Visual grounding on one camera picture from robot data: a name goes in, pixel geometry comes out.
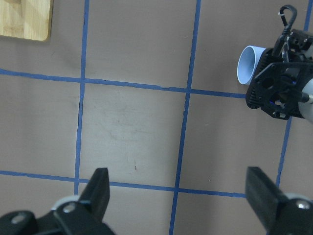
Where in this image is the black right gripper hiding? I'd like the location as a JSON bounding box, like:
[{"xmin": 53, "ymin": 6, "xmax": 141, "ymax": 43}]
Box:
[{"xmin": 246, "ymin": 29, "xmax": 313, "ymax": 120}]

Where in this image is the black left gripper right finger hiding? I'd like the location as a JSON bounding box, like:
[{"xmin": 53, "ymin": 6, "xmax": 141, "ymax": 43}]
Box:
[{"xmin": 245, "ymin": 166, "xmax": 313, "ymax": 235}]

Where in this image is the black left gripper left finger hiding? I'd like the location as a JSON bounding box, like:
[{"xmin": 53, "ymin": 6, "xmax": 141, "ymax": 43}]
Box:
[{"xmin": 53, "ymin": 168, "xmax": 114, "ymax": 235}]

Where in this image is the white plastic cup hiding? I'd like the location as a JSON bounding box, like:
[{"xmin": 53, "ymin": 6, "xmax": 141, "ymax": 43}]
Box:
[{"xmin": 237, "ymin": 46, "xmax": 266, "ymax": 85}]

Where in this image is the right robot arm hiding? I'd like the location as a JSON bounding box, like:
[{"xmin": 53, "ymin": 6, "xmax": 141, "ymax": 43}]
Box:
[{"xmin": 237, "ymin": 29, "xmax": 313, "ymax": 121}]

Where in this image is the wooden cup stand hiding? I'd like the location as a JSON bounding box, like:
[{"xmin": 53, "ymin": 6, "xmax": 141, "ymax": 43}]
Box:
[{"xmin": 0, "ymin": 0, "xmax": 53, "ymax": 42}]

